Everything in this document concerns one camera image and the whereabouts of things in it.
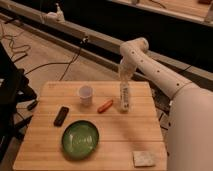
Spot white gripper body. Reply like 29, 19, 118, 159
118, 59, 136, 80

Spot white plastic bottle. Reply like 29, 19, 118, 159
120, 80, 129, 112

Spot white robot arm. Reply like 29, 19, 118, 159
120, 38, 213, 171

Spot black stand left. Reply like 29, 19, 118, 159
0, 43, 37, 163

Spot orange carrot toy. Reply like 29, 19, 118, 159
97, 100, 114, 113

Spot green bowl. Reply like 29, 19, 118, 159
61, 120, 99, 160

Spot black remote control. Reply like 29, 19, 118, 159
53, 106, 69, 127

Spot beige sponge pad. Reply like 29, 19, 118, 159
133, 151, 155, 167

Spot black floor cable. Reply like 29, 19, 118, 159
23, 38, 88, 82

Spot white clamp on rail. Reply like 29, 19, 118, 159
45, 4, 65, 22

